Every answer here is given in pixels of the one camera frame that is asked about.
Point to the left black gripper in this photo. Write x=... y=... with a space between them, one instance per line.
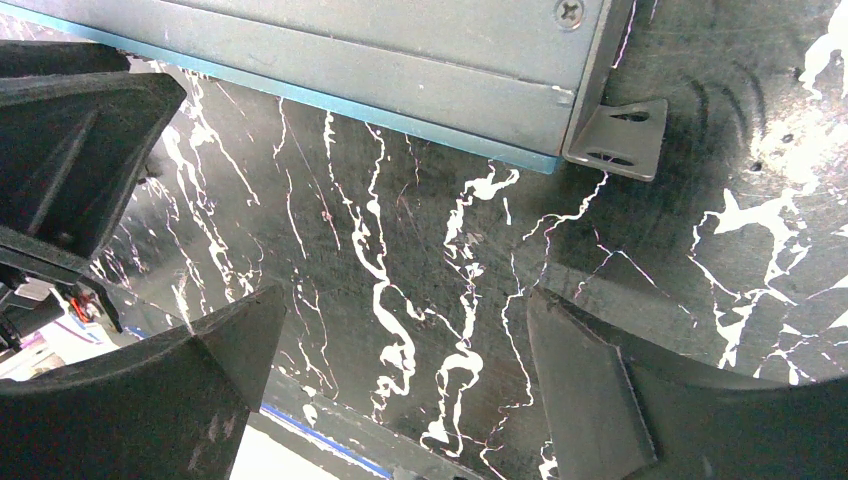
x=77 y=128

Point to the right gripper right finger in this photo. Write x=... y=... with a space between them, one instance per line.
x=621 y=407

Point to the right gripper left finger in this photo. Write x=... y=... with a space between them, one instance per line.
x=171 y=406

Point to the large teal network switch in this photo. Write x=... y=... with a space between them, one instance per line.
x=516 y=81

